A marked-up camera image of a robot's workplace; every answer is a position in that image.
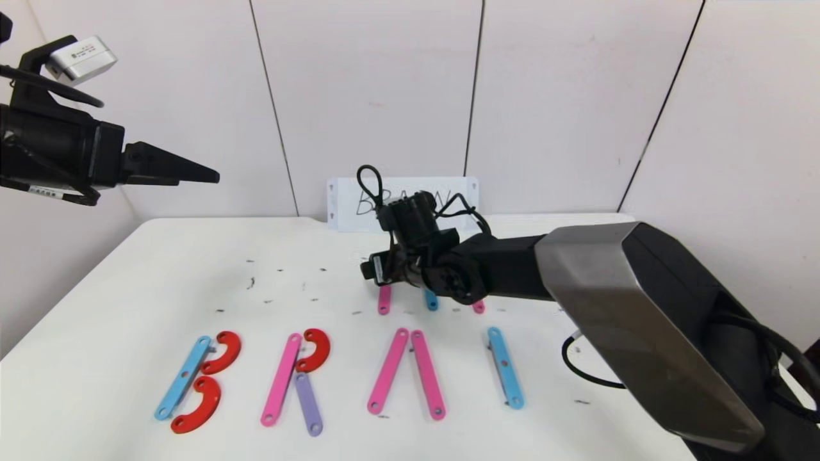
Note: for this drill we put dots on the black left camera bracket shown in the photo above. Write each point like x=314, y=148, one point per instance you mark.
x=32, y=77

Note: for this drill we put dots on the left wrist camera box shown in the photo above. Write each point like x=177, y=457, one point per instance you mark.
x=83, y=59

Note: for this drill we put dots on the short dark blue bar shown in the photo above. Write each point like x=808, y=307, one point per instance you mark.
x=432, y=302

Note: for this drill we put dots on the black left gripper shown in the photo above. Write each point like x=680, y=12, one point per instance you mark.
x=110, y=155

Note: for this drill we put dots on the white BRAIN sign card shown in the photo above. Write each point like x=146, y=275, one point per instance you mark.
x=339, y=205

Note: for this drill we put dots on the large red curved piece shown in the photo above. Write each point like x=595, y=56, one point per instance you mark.
x=208, y=405
x=229, y=354

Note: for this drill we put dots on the small red curved piece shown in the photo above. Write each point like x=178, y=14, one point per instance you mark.
x=322, y=349

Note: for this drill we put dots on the long light blue bar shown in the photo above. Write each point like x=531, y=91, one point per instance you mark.
x=504, y=368
x=184, y=378

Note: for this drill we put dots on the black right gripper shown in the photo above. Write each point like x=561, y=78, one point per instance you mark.
x=375, y=270

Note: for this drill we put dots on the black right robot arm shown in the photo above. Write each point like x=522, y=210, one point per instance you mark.
x=640, y=307

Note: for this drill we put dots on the long pink bar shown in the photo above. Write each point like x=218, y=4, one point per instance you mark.
x=387, y=371
x=384, y=301
x=280, y=380
x=427, y=375

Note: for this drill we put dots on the short purple bar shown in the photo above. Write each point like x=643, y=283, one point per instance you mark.
x=308, y=404

